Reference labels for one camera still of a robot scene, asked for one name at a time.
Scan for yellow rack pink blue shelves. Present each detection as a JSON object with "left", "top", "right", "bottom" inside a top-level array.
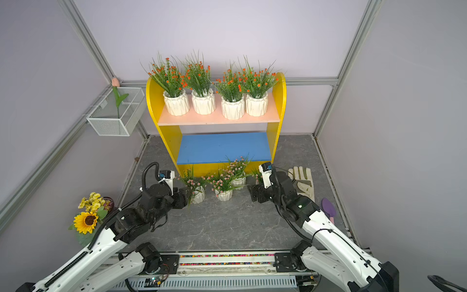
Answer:
[{"left": 146, "top": 73, "right": 287, "bottom": 176}]

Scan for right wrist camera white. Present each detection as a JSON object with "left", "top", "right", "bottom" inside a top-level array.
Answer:
[{"left": 259, "top": 162, "right": 272, "bottom": 189}]

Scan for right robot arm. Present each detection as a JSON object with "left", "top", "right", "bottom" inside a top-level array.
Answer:
[{"left": 248, "top": 170, "right": 400, "bottom": 292}]

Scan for yellow sunflower bouquet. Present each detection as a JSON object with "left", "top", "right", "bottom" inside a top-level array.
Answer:
[{"left": 68, "top": 192, "right": 114, "bottom": 247}]

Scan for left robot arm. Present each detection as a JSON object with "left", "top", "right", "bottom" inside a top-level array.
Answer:
[{"left": 17, "top": 162, "right": 191, "bottom": 292}]

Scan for pink plant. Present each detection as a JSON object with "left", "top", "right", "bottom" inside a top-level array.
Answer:
[
  {"left": 252, "top": 169, "right": 263, "bottom": 185},
  {"left": 181, "top": 166, "right": 207, "bottom": 204},
  {"left": 206, "top": 169, "right": 241, "bottom": 201},
  {"left": 226, "top": 156, "right": 250, "bottom": 190}
]

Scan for white mesh hanging basket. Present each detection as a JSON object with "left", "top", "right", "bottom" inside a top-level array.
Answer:
[{"left": 86, "top": 87, "right": 147, "bottom": 137}]

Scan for beige gardening glove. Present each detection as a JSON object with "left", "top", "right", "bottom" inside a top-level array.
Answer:
[{"left": 288, "top": 166, "right": 315, "bottom": 201}]

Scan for pink artificial tulip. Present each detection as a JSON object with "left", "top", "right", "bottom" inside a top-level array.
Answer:
[{"left": 111, "top": 77, "right": 128, "bottom": 118}]

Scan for black cable bottom right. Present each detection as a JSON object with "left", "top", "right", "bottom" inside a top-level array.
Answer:
[{"left": 426, "top": 274, "right": 467, "bottom": 292}]

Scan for orange plant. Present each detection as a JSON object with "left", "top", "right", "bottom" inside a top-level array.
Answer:
[
  {"left": 240, "top": 56, "right": 278, "bottom": 117},
  {"left": 147, "top": 53, "right": 190, "bottom": 116},
  {"left": 215, "top": 63, "right": 245, "bottom": 120},
  {"left": 184, "top": 52, "right": 216, "bottom": 116}
]

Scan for purple garden trowel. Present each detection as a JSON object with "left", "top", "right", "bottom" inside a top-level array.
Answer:
[{"left": 321, "top": 198, "right": 337, "bottom": 224}]

